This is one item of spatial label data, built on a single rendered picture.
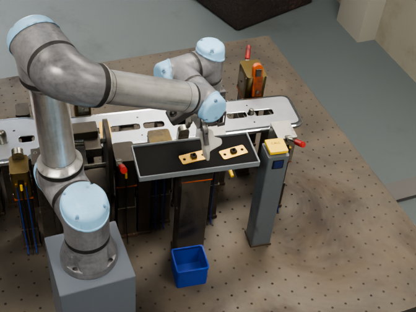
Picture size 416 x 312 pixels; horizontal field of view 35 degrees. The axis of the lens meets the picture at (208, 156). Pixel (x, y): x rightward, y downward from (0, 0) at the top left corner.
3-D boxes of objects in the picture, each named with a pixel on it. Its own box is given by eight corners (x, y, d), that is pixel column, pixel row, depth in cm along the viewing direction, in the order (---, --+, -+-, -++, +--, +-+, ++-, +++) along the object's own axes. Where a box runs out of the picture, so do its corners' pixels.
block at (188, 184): (198, 238, 233) (207, 147, 202) (203, 255, 228) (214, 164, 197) (171, 242, 231) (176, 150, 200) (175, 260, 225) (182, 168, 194)
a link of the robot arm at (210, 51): (187, 39, 170) (215, 31, 173) (186, 73, 177) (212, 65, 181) (204, 56, 165) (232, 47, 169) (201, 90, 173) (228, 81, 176)
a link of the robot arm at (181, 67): (173, 81, 159) (211, 69, 164) (151, 57, 166) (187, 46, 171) (172, 106, 165) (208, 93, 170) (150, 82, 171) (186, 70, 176)
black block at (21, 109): (36, 155, 257) (28, 96, 237) (38, 173, 251) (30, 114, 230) (23, 156, 256) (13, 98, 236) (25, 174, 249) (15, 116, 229)
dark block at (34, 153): (57, 233, 230) (46, 146, 201) (59, 249, 225) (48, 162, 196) (43, 235, 229) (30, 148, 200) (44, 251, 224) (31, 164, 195)
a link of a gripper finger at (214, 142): (226, 158, 187) (221, 126, 186) (207, 162, 185) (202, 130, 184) (222, 156, 190) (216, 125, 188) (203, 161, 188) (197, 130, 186)
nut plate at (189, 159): (203, 150, 199) (203, 147, 198) (208, 158, 197) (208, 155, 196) (177, 156, 196) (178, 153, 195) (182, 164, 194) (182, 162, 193)
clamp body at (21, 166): (41, 229, 231) (28, 153, 205) (43, 254, 223) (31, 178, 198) (21, 233, 229) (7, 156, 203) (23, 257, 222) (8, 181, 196)
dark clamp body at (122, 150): (133, 218, 238) (133, 140, 212) (139, 243, 230) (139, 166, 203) (113, 220, 236) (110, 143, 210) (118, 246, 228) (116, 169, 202)
